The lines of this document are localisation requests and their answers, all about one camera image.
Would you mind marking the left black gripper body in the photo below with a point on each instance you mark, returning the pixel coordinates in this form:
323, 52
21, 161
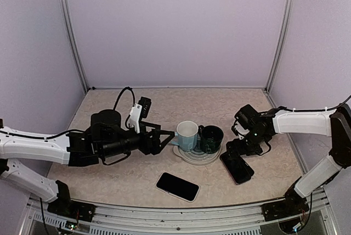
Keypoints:
145, 147

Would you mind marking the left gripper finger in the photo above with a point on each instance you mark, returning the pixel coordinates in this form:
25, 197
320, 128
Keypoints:
151, 125
163, 138

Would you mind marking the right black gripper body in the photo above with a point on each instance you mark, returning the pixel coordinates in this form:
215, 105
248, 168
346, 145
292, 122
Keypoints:
247, 147

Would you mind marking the black phone case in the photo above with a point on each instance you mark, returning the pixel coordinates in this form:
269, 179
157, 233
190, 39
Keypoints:
246, 167

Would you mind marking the pink phone case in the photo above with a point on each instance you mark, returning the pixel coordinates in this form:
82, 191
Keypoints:
178, 194

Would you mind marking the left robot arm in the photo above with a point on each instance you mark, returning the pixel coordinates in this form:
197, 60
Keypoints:
103, 139

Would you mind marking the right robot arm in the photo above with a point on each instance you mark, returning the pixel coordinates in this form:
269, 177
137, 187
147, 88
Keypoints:
332, 123

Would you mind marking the light blue mug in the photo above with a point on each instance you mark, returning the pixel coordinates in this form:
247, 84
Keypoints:
186, 135

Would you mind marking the dark green mug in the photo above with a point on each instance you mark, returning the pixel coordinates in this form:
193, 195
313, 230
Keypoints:
211, 138

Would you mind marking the white grey ceramic plate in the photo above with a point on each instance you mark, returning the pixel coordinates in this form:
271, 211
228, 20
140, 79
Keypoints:
196, 158

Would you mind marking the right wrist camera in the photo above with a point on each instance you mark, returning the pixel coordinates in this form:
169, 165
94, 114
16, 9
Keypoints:
245, 119

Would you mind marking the front aluminium rail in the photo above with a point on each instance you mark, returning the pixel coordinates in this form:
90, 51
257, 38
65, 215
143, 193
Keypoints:
251, 218

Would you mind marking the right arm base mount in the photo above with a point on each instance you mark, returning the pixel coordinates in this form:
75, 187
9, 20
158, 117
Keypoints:
282, 209

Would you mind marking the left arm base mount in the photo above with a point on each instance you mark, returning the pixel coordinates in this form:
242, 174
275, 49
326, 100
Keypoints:
75, 210

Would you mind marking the left aluminium frame post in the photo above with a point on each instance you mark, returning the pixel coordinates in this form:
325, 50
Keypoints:
73, 45

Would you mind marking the aluminium frame post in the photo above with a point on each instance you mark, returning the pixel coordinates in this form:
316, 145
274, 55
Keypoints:
280, 45
73, 45

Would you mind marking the right aluminium frame post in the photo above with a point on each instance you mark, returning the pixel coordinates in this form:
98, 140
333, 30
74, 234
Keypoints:
280, 45

